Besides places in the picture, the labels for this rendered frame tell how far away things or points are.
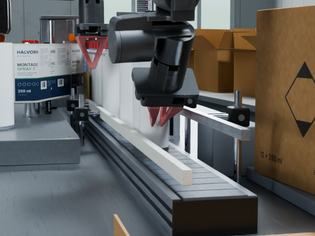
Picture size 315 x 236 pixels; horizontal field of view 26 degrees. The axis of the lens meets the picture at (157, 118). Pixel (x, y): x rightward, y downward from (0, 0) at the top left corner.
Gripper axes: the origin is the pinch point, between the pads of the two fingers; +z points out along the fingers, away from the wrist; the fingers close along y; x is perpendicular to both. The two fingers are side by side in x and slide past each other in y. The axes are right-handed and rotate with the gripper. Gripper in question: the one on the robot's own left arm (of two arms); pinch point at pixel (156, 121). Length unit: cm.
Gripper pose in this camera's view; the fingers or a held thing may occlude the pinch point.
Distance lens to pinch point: 116.1
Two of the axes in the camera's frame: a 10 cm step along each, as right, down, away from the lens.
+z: -1.5, 7.1, 6.9
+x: 1.6, 7.0, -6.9
